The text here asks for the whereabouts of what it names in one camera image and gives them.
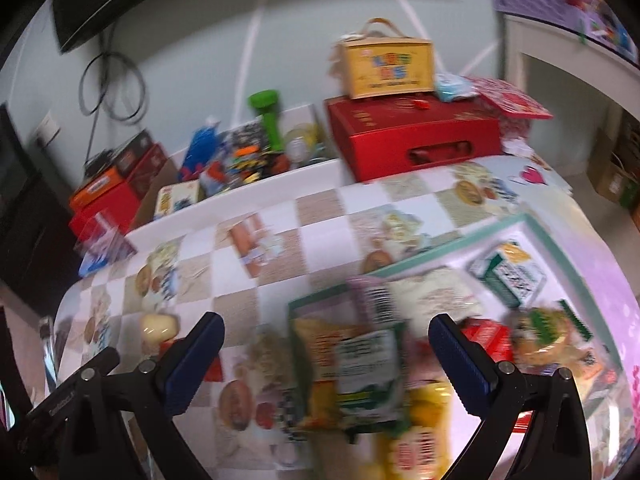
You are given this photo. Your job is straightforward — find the colourful toy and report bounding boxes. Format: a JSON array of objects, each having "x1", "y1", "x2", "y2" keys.
[{"x1": 220, "y1": 120, "x2": 271, "y2": 190}]

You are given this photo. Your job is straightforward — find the beige printed snack packet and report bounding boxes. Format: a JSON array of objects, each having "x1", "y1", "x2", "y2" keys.
[{"x1": 387, "y1": 266, "x2": 484, "y2": 332}]

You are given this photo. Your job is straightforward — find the white green corn snack packet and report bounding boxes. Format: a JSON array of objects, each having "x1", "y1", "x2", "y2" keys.
[{"x1": 469, "y1": 240, "x2": 547, "y2": 310}]

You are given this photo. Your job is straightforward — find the large red gift box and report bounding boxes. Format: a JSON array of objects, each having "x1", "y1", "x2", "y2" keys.
[{"x1": 326, "y1": 93, "x2": 502, "y2": 182}]

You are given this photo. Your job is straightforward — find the blue water bottle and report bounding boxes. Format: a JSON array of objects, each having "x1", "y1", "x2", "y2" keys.
[{"x1": 178, "y1": 116, "x2": 220, "y2": 182}]

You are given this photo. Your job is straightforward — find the small red pastry packet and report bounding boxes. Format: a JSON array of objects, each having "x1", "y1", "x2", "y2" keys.
[{"x1": 461, "y1": 318, "x2": 514, "y2": 362}]

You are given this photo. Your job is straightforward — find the clear plastic container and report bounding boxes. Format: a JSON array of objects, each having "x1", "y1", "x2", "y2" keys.
[{"x1": 75, "y1": 211, "x2": 136, "y2": 278}]

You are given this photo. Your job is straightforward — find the green dumbbell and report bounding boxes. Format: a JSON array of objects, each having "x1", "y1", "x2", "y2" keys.
[{"x1": 247, "y1": 89, "x2": 283, "y2": 152}]

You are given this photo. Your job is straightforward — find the white cardboard box of toys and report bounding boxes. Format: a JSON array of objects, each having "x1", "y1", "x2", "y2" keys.
[{"x1": 124, "y1": 103, "x2": 356, "y2": 248}]

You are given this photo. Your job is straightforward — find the yellow translucent snack bag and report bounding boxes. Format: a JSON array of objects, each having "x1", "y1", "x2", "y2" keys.
[{"x1": 374, "y1": 380, "x2": 452, "y2": 479}]

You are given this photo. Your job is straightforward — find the black cabinet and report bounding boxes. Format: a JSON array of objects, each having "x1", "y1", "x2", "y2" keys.
[{"x1": 1, "y1": 104, "x2": 80, "y2": 316}]

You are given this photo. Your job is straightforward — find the small yellow cake packet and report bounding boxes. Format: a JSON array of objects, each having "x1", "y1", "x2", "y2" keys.
[{"x1": 140, "y1": 313, "x2": 179, "y2": 346}]

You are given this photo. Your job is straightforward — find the green label cookie packet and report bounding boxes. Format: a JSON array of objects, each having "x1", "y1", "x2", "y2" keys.
[{"x1": 510, "y1": 299, "x2": 597, "y2": 367}]

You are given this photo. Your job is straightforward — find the red box under orange box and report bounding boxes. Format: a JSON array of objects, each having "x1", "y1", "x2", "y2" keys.
[{"x1": 70, "y1": 130, "x2": 168, "y2": 238}]

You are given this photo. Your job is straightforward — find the white wall socket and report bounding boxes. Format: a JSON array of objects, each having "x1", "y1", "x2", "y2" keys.
[{"x1": 35, "y1": 112, "x2": 61, "y2": 148}]

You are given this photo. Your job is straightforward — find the yellow card box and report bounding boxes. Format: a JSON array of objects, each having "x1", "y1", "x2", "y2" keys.
[{"x1": 153, "y1": 180, "x2": 204, "y2": 220}]

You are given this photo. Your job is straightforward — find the yellow gift box with handle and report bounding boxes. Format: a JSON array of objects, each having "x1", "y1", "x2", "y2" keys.
[{"x1": 329, "y1": 18, "x2": 435, "y2": 100}]

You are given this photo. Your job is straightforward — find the red patterned bag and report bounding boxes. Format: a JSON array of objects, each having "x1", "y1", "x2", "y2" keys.
[{"x1": 470, "y1": 77, "x2": 553, "y2": 141}]

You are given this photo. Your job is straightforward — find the teal rimmed white tray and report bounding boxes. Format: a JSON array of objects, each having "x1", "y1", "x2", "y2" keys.
[{"x1": 286, "y1": 211, "x2": 626, "y2": 480}]

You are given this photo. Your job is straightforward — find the black cable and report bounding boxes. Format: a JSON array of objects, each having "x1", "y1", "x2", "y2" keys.
[{"x1": 77, "y1": 22, "x2": 150, "y2": 162}]

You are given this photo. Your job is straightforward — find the orange flat box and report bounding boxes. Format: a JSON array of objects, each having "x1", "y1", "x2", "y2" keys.
[{"x1": 70, "y1": 166, "x2": 124, "y2": 212}]

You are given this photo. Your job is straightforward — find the pink striped snack packet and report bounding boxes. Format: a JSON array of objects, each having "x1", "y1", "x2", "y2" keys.
[{"x1": 346, "y1": 275, "x2": 397, "y2": 327}]

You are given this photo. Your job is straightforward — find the clear round jar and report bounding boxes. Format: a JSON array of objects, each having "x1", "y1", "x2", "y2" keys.
[{"x1": 284, "y1": 122, "x2": 318, "y2": 166}]

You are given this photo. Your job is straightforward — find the orange yellow chip packet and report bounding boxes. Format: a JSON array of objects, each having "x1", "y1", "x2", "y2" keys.
[{"x1": 294, "y1": 318, "x2": 355, "y2": 430}]

